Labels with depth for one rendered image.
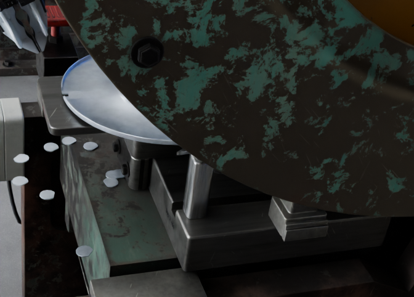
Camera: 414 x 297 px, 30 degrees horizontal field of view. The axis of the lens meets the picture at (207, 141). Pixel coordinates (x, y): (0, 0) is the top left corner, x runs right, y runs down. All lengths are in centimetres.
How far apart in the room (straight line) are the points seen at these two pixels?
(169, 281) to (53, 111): 28
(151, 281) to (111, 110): 24
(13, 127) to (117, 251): 38
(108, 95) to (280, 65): 56
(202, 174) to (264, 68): 42
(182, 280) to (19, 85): 175
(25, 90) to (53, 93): 156
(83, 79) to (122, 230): 23
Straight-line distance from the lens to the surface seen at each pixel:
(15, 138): 135
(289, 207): 100
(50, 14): 138
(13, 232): 206
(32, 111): 136
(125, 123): 103
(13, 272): 195
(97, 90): 110
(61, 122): 104
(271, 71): 56
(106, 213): 110
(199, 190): 98
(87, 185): 115
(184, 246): 100
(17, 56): 277
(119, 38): 51
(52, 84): 112
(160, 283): 101
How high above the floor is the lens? 134
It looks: 33 degrees down
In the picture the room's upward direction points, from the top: 9 degrees clockwise
